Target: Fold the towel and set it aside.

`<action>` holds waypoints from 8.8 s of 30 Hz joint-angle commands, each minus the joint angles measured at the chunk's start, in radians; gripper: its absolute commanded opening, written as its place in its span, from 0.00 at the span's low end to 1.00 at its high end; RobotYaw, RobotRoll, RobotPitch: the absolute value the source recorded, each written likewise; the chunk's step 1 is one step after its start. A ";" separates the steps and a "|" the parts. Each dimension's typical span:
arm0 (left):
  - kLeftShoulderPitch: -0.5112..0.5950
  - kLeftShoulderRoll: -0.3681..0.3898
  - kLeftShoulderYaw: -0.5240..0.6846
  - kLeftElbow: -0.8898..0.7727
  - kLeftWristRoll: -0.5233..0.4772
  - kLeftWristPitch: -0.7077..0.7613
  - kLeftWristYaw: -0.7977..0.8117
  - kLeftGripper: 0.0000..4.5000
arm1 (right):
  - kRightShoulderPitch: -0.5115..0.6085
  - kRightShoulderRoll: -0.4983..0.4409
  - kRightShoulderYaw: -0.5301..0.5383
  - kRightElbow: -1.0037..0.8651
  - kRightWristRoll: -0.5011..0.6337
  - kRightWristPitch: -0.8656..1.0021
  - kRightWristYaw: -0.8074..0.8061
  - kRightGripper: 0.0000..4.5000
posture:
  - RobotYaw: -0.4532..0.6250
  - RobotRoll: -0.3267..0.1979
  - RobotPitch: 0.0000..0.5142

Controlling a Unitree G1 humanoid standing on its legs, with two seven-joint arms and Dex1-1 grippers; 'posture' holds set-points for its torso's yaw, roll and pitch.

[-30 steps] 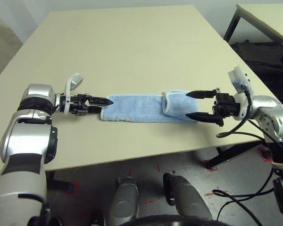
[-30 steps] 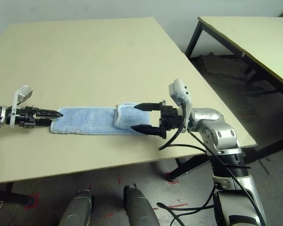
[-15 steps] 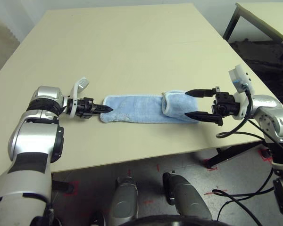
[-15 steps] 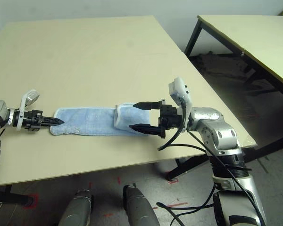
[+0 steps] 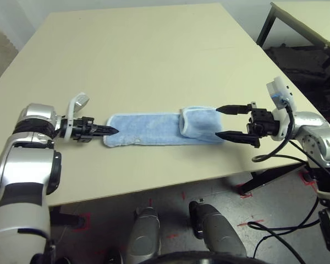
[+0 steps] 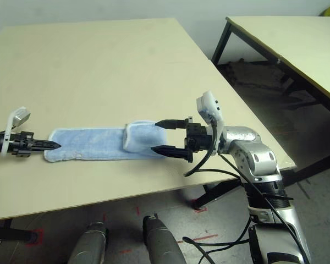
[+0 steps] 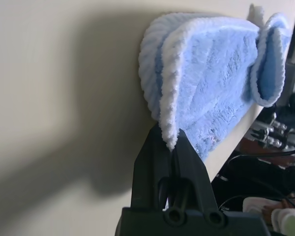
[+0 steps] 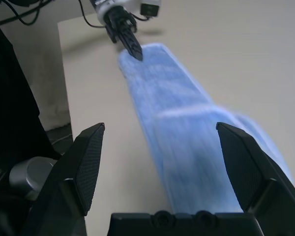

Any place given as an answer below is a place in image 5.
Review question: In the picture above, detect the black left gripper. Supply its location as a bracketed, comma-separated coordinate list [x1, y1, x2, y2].
[71, 117, 119, 144]

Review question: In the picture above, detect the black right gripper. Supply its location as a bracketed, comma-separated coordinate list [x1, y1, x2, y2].
[214, 101, 281, 149]

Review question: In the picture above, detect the blue terry towel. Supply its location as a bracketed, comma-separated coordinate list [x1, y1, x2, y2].
[103, 106, 224, 148]

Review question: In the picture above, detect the black table base bar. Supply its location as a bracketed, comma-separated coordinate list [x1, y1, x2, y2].
[304, 169, 317, 183]
[239, 162, 306, 195]
[49, 206, 86, 228]

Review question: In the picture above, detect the long red tape line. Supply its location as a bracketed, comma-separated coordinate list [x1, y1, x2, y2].
[237, 219, 265, 227]

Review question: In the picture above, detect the grey robot right leg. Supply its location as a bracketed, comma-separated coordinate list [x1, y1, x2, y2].
[189, 201, 248, 256]

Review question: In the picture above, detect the grey robot leg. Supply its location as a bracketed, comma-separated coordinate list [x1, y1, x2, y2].
[126, 206, 162, 264]
[189, 201, 248, 256]

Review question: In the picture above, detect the grey robot left leg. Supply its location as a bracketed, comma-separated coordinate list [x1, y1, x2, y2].
[126, 206, 162, 264]

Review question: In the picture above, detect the beige curtain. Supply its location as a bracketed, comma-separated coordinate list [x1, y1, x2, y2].
[0, 20, 19, 91]

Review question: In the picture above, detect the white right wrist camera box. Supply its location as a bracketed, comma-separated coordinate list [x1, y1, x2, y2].
[266, 76, 295, 141]

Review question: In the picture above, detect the thin black cable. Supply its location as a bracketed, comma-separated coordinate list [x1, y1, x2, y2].
[254, 233, 273, 259]

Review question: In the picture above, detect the side table with black frame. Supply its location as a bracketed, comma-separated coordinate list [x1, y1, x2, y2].
[256, 1, 330, 56]

